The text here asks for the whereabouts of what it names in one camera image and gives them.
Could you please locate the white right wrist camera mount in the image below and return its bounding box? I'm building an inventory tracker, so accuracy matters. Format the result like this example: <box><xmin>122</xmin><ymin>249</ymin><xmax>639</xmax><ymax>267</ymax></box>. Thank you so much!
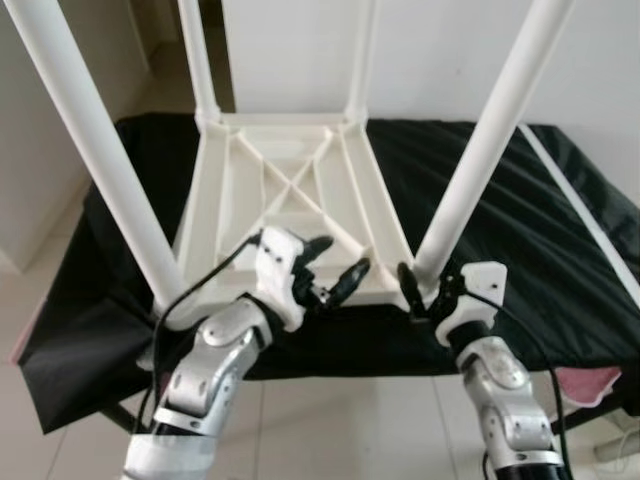
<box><xmin>434</xmin><ymin>261</ymin><xmax>505</xmax><ymax>348</ymax></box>

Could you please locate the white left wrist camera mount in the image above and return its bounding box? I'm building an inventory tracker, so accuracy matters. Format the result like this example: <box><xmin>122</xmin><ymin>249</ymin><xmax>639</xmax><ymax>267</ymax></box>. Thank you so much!
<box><xmin>247</xmin><ymin>226</ymin><xmax>307</xmax><ymax>335</ymax></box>

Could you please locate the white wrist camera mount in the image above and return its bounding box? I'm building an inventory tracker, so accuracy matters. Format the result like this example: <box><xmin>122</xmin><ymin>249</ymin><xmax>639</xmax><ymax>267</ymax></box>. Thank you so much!
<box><xmin>247</xmin><ymin>226</ymin><xmax>307</xmax><ymax>335</ymax></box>
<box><xmin>434</xmin><ymin>261</ymin><xmax>505</xmax><ymax>348</ymax></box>

